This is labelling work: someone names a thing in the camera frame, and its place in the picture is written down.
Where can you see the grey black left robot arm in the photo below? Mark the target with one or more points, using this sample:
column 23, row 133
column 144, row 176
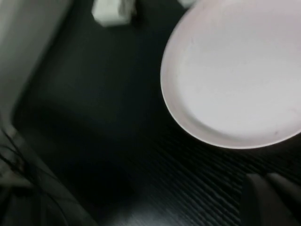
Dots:
column 47, row 207

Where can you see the white power adapter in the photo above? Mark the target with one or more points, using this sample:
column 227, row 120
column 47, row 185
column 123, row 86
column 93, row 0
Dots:
column 110, row 14

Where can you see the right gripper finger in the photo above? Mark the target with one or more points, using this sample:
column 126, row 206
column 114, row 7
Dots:
column 270, row 202

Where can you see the pink round plate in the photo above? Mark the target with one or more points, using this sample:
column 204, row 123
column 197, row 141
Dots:
column 235, row 70

